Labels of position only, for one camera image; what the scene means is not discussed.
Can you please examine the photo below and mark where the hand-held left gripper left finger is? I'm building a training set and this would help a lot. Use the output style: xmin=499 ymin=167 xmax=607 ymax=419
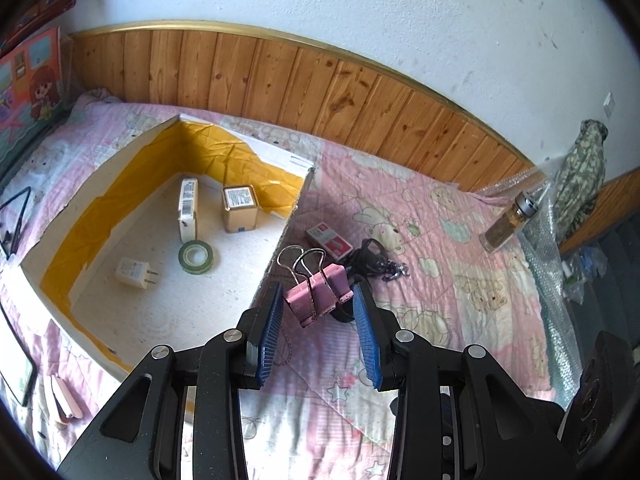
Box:
xmin=56 ymin=281 xmax=286 ymax=480

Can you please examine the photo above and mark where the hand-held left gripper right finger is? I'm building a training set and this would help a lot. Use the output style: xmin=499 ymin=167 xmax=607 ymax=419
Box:
xmin=351 ymin=282 xmax=566 ymax=480

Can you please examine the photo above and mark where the pink binder clip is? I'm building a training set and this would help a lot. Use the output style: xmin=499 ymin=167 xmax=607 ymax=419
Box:
xmin=276 ymin=245 xmax=348 ymax=330

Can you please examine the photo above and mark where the green tape roll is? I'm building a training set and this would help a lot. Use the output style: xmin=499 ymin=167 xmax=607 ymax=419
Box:
xmin=178 ymin=241 xmax=221 ymax=276

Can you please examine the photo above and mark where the red white staple box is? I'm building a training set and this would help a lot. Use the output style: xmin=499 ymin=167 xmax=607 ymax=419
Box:
xmin=306 ymin=226 xmax=352 ymax=260

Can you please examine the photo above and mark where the white cardboard box yellow tape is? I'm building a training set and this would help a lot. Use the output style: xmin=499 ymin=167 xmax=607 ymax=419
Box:
xmin=20 ymin=114 xmax=318 ymax=378

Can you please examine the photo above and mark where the brown small carton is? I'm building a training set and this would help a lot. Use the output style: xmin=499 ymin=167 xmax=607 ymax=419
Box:
xmin=222 ymin=186 xmax=259 ymax=234

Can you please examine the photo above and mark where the white gold tissue pack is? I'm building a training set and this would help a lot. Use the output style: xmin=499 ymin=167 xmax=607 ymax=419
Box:
xmin=177 ymin=177 xmax=199 ymax=242

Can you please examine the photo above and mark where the white plug charger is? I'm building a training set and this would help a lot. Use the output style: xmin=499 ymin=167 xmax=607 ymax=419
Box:
xmin=115 ymin=257 xmax=162 ymax=291

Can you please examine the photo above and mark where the pink printed blanket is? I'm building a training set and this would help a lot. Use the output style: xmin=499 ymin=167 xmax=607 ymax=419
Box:
xmin=0 ymin=87 xmax=566 ymax=461

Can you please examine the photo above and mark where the crumpled plastic packaging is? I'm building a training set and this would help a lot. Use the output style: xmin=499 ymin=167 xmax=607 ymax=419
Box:
xmin=562 ymin=245 xmax=608 ymax=306

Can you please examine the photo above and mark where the bubble wrap sheet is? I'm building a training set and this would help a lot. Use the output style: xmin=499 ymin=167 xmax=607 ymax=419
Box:
xmin=475 ymin=160 xmax=601 ymax=401

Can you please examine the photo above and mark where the glass bottle with metal cap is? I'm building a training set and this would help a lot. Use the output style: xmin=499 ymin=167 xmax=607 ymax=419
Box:
xmin=479 ymin=191 xmax=543 ymax=252

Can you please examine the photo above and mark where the wooden furniture edge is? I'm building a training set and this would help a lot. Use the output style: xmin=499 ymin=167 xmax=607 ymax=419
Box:
xmin=557 ymin=167 xmax=640 ymax=256

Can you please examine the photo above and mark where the pink flat stick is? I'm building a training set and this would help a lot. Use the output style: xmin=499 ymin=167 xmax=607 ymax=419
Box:
xmin=47 ymin=375 xmax=86 ymax=418

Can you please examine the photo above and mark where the camouflage cloth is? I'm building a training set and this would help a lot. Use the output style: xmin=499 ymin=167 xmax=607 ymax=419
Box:
xmin=552 ymin=119 xmax=610 ymax=238

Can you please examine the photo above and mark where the black smartphone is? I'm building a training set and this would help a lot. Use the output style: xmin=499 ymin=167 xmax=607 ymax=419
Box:
xmin=0 ymin=305 xmax=37 ymax=407

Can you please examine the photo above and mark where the pink toy washing machine box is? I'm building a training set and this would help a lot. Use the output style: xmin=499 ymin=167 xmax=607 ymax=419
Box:
xmin=0 ymin=25 xmax=76 ymax=171

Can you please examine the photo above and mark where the dark robot toy box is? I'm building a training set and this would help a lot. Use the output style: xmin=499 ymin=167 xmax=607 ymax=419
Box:
xmin=0 ymin=0 xmax=78 ymax=56

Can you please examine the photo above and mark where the purple keychain with metal clasp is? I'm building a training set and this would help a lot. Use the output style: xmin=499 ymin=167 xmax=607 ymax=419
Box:
xmin=372 ymin=260 xmax=412 ymax=283

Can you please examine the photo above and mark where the wooden wall panelling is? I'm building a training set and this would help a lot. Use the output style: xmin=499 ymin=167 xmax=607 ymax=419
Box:
xmin=67 ymin=21 xmax=538 ymax=196

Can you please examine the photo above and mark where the black cable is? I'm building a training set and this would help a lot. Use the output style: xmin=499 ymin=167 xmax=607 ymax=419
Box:
xmin=0 ymin=186 xmax=32 ymax=261

